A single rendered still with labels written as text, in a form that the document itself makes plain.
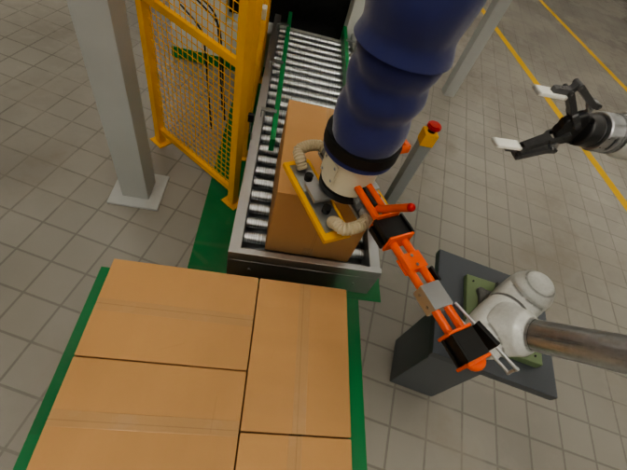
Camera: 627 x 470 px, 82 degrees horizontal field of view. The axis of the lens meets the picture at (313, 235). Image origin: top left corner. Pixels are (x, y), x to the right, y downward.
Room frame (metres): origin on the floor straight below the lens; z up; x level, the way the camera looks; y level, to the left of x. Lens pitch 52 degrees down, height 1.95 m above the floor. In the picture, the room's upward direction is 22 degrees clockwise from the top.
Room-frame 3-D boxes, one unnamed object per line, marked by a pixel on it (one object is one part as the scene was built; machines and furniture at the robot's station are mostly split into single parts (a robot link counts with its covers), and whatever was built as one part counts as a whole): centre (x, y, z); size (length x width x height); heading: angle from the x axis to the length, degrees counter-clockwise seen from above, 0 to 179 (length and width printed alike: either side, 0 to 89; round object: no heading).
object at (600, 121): (0.86, -0.47, 1.58); 0.09 x 0.07 x 0.08; 112
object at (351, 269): (0.90, -0.02, 0.58); 0.70 x 0.03 x 0.06; 106
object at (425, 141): (1.59, -0.34, 0.50); 0.07 x 0.07 x 1.00; 16
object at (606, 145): (0.88, -0.53, 1.58); 0.09 x 0.06 x 0.09; 22
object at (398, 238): (0.70, -0.20, 1.21); 0.10 x 0.08 x 0.06; 132
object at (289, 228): (1.25, 0.07, 0.75); 0.60 x 0.40 x 0.40; 15
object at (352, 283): (0.90, -0.02, 0.48); 0.70 x 0.03 x 0.15; 106
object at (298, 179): (0.82, 0.04, 1.10); 0.34 x 0.10 x 0.05; 42
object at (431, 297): (0.54, -0.34, 1.20); 0.07 x 0.07 x 0.04; 42
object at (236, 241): (1.94, 0.61, 0.50); 2.31 x 0.05 x 0.19; 16
